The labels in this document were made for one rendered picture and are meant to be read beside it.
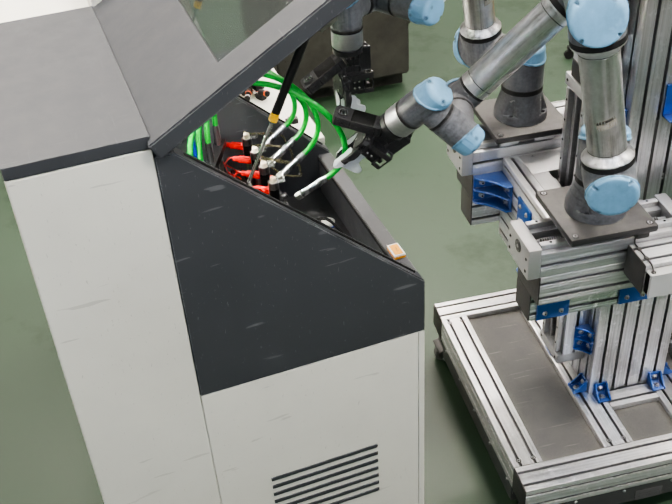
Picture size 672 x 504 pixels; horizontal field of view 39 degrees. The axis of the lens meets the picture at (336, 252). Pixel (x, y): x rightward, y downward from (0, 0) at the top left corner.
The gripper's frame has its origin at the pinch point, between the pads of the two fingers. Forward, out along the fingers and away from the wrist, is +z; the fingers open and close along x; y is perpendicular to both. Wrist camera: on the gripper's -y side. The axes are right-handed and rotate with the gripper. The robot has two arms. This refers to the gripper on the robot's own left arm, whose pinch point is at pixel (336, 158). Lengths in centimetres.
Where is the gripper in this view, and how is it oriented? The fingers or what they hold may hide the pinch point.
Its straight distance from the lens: 230.4
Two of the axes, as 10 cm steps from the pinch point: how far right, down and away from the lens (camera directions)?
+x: 2.4, -7.6, 6.1
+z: -5.9, 3.8, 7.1
